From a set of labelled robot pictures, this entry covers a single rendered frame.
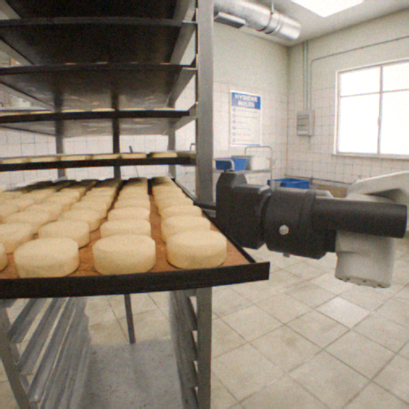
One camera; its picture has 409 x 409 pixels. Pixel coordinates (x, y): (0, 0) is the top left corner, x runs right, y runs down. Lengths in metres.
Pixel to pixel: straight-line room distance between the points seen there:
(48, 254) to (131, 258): 0.06
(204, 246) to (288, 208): 0.15
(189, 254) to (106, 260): 0.06
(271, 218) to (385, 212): 0.13
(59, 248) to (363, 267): 0.29
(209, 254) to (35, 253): 0.13
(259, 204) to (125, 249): 0.20
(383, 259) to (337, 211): 0.08
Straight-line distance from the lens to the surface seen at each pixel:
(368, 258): 0.32
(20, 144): 3.47
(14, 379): 0.78
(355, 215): 0.29
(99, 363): 1.39
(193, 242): 0.21
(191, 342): 0.75
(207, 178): 0.52
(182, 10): 0.71
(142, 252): 0.20
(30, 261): 0.21
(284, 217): 0.33
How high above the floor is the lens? 1.07
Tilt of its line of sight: 12 degrees down
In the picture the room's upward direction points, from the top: straight up
